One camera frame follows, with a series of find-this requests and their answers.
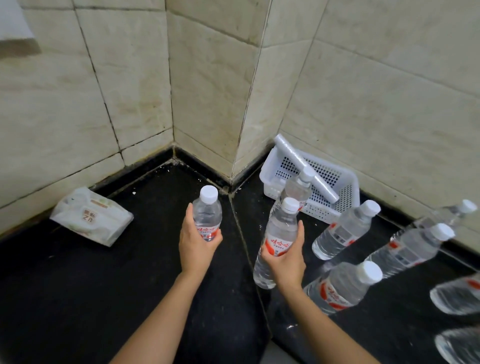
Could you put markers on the person's left hand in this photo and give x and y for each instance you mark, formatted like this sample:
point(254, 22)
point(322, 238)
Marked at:
point(195, 251)

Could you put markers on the person's right hand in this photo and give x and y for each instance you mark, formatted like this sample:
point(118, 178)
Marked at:
point(287, 268)

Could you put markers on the person's right thumb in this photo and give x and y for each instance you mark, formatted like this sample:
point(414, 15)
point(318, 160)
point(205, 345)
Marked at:
point(270, 255)

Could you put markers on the person's left thumb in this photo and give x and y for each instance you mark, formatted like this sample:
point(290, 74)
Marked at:
point(215, 237)

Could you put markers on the red label water bottle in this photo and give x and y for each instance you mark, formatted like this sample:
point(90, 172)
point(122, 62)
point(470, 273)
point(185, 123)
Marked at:
point(207, 212)
point(278, 228)

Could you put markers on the person's right forearm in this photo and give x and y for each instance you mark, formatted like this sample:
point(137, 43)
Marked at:
point(318, 326)

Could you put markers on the person's left forearm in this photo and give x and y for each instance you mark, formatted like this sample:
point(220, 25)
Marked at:
point(161, 318)

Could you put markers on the cluster of clear water bottles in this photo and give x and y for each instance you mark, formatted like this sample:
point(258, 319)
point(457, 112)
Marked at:
point(344, 229)

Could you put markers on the roll of clear plastic bags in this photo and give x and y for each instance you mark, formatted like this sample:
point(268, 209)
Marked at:
point(300, 159)

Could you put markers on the white perforated plastic basket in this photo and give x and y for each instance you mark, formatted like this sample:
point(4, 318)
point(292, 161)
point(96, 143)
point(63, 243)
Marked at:
point(337, 176)

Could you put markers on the white wet wipes pack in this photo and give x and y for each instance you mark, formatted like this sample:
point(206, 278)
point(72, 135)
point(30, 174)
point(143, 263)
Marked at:
point(90, 217)

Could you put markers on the white wall fixture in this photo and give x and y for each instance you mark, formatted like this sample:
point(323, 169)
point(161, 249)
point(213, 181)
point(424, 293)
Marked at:
point(15, 20)

